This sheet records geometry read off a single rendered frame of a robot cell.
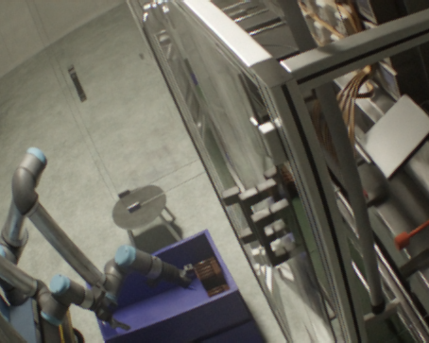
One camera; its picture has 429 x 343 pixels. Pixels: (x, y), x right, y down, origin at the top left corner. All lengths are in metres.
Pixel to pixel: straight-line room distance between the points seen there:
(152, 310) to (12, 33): 4.78
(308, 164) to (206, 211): 2.70
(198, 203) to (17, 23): 4.04
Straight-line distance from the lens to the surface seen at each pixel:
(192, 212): 3.74
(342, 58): 0.98
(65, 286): 2.37
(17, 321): 2.96
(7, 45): 7.26
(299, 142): 0.99
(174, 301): 2.99
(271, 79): 0.95
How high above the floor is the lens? 2.26
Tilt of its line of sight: 36 degrees down
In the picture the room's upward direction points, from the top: 24 degrees counter-clockwise
